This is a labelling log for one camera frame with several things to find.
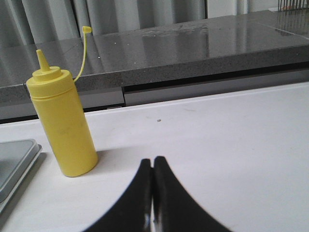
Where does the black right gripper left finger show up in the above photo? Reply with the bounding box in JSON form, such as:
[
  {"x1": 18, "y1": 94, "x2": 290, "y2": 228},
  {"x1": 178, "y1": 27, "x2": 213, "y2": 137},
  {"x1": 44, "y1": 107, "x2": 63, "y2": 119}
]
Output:
[{"x1": 85, "y1": 159, "x2": 153, "y2": 232}]

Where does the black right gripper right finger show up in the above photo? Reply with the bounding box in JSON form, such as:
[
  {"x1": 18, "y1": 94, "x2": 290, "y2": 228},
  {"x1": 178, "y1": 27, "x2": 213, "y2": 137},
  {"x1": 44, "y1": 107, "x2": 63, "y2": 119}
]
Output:
[{"x1": 153, "y1": 156, "x2": 230, "y2": 232}]

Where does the yellow squeeze bottle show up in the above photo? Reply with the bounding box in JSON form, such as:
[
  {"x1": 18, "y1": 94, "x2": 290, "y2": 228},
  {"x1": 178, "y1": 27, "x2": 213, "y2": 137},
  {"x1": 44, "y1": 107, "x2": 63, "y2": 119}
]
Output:
[{"x1": 26, "y1": 26, "x2": 98, "y2": 177}]

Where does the silver digital kitchen scale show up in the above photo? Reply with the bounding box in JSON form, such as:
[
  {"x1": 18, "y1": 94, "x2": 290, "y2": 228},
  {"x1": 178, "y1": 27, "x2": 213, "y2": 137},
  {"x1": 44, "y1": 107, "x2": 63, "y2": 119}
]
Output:
[{"x1": 0, "y1": 139, "x2": 42, "y2": 212}]

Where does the grey stone counter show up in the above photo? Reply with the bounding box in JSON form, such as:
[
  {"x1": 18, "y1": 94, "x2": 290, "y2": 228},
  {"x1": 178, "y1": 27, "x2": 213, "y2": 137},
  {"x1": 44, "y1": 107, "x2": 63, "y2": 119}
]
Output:
[{"x1": 0, "y1": 8, "x2": 309, "y2": 121}]

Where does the grey pleated curtain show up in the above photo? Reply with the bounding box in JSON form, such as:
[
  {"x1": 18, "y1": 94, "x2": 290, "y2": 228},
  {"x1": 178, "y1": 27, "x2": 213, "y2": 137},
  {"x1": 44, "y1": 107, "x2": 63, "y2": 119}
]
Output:
[{"x1": 0, "y1": 0, "x2": 249, "y2": 48}]

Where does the metal wire rack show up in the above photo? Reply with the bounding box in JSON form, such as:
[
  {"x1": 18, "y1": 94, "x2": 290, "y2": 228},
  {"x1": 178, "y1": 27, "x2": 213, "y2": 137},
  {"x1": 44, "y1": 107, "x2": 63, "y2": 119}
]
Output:
[{"x1": 277, "y1": 0, "x2": 309, "y2": 12}]

